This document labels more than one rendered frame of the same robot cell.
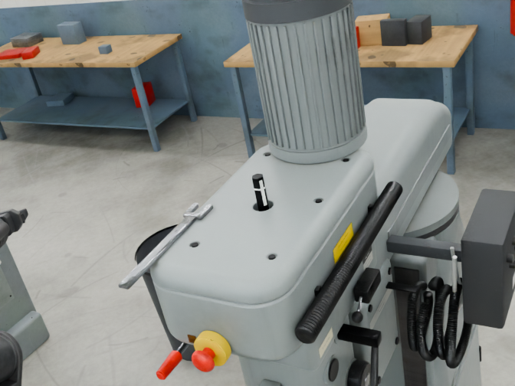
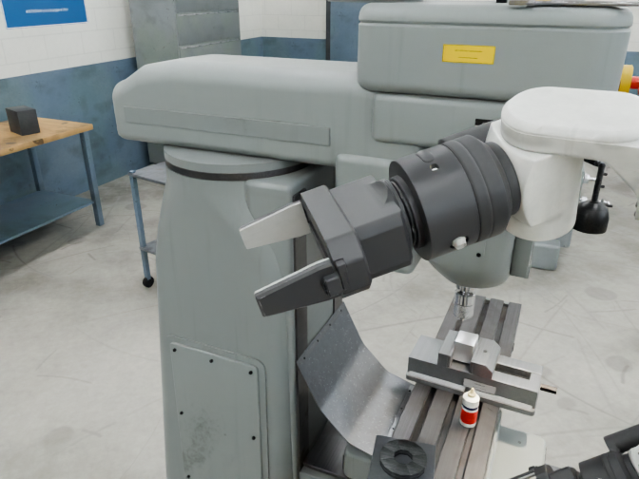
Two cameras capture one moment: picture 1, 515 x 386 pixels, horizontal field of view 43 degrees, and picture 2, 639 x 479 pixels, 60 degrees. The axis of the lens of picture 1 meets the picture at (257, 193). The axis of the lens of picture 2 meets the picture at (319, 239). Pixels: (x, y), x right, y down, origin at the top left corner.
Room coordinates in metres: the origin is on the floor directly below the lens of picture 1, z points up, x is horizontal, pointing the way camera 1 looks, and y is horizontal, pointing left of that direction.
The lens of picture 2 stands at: (1.53, 1.05, 1.92)
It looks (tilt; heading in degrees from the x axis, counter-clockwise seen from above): 25 degrees down; 261
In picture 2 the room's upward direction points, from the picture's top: straight up
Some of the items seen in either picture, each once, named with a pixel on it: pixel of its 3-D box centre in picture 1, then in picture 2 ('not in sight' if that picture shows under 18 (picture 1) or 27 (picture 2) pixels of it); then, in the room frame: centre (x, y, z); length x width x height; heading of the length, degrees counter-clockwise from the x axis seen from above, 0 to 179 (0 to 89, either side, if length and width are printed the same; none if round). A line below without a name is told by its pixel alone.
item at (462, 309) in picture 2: not in sight; (463, 304); (1.01, -0.01, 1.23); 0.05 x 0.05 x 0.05
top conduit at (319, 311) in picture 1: (353, 251); not in sight; (0.96, -0.15, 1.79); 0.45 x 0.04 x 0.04; 147
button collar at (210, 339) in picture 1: (212, 348); (623, 82); (0.82, 0.12, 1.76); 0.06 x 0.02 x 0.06; 57
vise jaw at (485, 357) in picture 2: not in sight; (485, 357); (0.88, -0.10, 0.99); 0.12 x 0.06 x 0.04; 54
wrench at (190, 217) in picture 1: (166, 243); (589, 3); (0.95, 0.17, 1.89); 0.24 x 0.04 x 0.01; 147
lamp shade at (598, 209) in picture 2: not in sight; (590, 214); (0.77, 0.05, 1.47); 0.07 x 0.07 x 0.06
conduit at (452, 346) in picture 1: (428, 318); not in sight; (1.13, -0.32, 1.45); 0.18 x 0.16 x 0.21; 147
